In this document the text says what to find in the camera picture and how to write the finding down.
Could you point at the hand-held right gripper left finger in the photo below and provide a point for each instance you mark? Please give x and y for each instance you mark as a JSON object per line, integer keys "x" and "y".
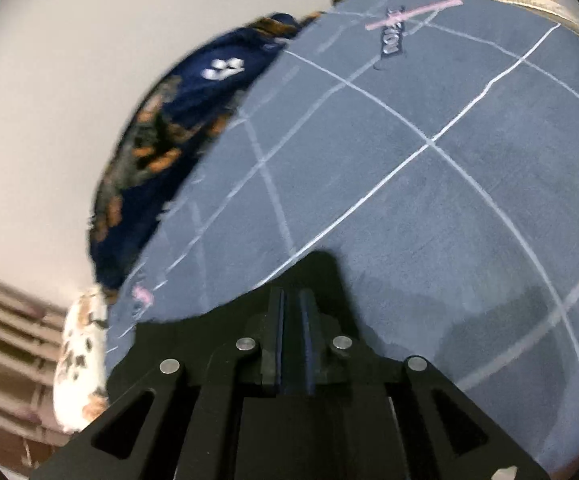
{"x": 273, "y": 350}

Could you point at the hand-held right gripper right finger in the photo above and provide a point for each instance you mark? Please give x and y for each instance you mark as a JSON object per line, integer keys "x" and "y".
{"x": 309, "y": 350}

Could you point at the blue grid bed sheet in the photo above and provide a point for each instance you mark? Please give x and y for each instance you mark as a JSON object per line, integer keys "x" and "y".
{"x": 419, "y": 210}

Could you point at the white floral pillow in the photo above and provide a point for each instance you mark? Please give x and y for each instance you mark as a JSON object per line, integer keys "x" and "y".
{"x": 79, "y": 360}

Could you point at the navy dog print blanket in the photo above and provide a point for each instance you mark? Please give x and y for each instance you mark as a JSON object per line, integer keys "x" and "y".
{"x": 184, "y": 110}

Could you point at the beige striped curtain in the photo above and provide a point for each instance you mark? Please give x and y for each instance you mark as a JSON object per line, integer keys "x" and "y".
{"x": 9, "y": 335}

